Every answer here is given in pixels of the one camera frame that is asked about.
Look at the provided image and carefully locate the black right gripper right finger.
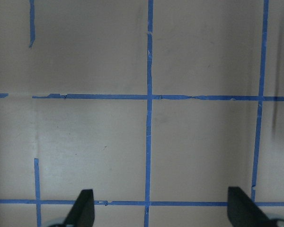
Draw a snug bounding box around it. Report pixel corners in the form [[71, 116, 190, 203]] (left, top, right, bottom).
[[227, 187, 274, 227]]

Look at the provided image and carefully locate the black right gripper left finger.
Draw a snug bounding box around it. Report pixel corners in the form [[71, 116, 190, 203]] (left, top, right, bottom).
[[63, 189, 95, 227]]

